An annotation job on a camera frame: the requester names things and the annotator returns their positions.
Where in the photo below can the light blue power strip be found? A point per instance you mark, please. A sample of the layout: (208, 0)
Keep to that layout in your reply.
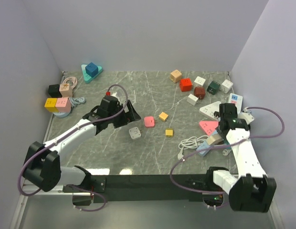
(204, 148)

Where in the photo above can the pink cube socket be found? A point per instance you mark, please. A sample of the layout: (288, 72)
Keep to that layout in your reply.
(63, 105)

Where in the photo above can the blue cube socket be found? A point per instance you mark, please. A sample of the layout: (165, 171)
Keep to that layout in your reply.
(91, 69)

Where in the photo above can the teal triangular power strip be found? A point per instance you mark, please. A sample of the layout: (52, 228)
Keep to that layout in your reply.
(87, 78)

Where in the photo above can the beige cube socket left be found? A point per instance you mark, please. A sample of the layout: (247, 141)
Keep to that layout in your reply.
(66, 90)

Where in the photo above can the pink plug adapter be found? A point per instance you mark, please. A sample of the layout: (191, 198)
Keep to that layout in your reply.
(149, 122)

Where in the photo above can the peach cube socket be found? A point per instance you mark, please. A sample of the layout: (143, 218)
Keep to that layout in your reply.
(175, 76)

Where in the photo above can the white multicolour power strip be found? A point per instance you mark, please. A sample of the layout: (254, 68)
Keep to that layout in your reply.
(237, 100)

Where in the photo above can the dark red cube socket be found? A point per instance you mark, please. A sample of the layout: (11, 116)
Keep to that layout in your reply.
(199, 92)

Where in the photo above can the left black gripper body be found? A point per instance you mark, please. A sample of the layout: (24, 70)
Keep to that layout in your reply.
(124, 118)

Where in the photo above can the black cube socket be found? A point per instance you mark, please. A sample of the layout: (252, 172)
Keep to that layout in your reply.
(53, 91)

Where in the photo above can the yellow plug adapter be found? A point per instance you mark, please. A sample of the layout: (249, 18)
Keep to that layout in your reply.
(169, 132)

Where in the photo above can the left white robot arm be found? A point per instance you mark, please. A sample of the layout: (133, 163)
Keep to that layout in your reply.
(42, 165)

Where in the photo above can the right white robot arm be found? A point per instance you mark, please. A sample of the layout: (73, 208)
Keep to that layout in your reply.
(252, 190)

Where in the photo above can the yellow cube socket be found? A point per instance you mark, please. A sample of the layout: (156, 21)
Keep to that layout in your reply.
(50, 105)

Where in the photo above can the white cube socket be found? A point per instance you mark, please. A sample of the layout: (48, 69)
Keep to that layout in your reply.
(226, 86)
(199, 82)

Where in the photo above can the white plug adapter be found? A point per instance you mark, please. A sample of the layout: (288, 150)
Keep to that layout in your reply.
(191, 99)
(134, 133)

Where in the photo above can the orange plug adapter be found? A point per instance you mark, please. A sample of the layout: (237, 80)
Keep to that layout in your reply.
(163, 116)

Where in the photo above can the dark green cube socket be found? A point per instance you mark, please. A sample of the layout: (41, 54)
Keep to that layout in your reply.
(213, 87)

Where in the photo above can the white cube socket right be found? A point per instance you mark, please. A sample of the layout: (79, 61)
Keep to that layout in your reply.
(226, 86)

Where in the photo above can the light blue round socket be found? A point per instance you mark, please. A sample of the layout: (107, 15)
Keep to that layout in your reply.
(75, 101)

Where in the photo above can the black base bar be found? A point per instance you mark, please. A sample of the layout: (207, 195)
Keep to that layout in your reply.
(141, 188)

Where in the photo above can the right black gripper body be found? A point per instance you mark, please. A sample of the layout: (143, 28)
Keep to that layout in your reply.
(221, 133)

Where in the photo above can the beige power strip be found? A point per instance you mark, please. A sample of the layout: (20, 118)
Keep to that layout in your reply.
(214, 139)

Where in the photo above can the white triangular power strip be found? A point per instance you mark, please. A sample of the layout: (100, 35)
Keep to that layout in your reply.
(209, 110)

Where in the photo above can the pink triangular power strip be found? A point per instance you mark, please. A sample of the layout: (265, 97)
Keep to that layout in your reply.
(209, 127)

